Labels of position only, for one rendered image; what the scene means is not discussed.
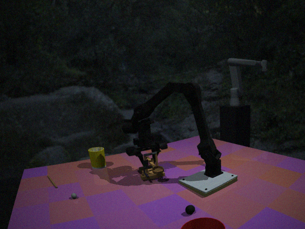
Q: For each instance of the yellow cup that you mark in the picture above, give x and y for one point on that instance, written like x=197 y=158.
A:
x=97 y=157

